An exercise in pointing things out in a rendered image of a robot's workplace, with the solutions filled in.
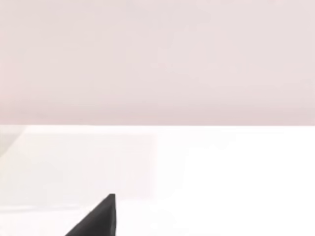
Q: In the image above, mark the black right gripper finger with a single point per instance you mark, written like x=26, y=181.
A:
x=102, y=220

